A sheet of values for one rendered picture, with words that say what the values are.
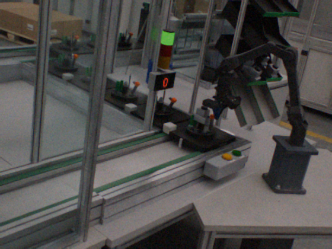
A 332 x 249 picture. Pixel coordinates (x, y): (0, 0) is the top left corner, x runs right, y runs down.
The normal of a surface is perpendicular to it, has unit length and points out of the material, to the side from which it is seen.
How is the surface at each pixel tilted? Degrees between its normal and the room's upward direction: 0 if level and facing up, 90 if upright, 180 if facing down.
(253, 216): 0
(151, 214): 0
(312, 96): 90
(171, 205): 0
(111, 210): 90
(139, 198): 90
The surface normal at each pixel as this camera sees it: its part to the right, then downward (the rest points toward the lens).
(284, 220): 0.16, -0.91
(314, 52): -0.54, 0.24
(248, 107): 0.54, -0.37
